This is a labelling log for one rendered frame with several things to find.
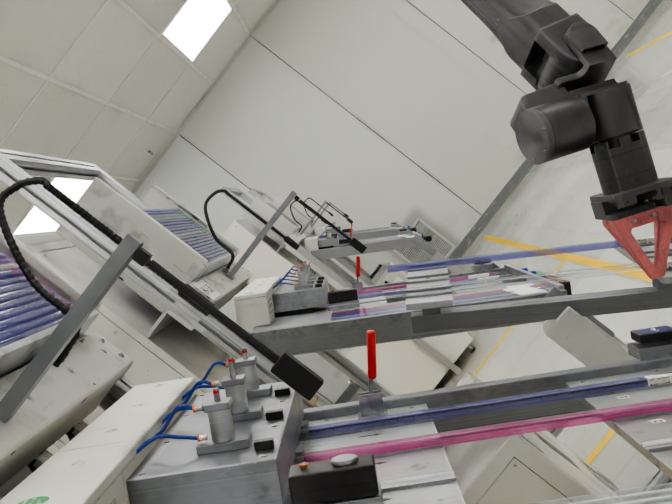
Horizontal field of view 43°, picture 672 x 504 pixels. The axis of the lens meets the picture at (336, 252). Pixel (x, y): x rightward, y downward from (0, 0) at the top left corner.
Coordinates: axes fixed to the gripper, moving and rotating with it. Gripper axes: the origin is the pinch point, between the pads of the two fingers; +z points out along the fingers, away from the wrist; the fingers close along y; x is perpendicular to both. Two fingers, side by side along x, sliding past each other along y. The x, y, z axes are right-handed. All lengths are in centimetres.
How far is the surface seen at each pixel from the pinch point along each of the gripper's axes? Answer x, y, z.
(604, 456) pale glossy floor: 25, -198, 91
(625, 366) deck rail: -1.4, -19.2, 14.2
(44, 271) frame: -69, -19, -20
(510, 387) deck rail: -16.2, -19.0, 12.3
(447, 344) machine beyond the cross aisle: -2, -451, 86
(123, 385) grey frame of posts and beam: -65, -21, -3
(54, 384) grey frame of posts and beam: -64, 1, -8
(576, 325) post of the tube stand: -0.2, -48.1, 13.3
